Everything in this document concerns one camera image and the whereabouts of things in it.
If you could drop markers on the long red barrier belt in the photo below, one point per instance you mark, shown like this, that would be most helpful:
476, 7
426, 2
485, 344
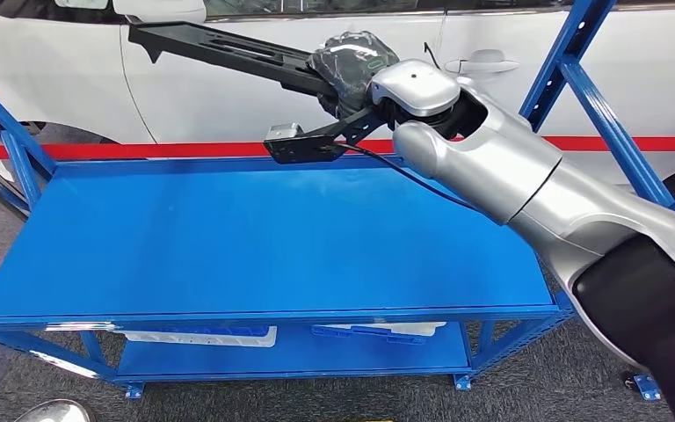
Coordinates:
139, 150

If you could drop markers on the white car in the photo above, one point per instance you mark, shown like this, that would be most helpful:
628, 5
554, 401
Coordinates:
198, 99

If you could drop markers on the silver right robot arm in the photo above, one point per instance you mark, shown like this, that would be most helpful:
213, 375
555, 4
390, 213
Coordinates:
518, 157

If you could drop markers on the chrome stanchion post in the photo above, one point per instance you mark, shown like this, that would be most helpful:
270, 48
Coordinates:
52, 412

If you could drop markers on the black plastic plate holder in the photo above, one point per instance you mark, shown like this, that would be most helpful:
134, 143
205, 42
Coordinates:
168, 36

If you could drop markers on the blue plastic bin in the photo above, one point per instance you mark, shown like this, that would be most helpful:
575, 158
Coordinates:
232, 331
372, 336

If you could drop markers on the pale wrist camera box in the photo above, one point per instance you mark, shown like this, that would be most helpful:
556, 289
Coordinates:
282, 132

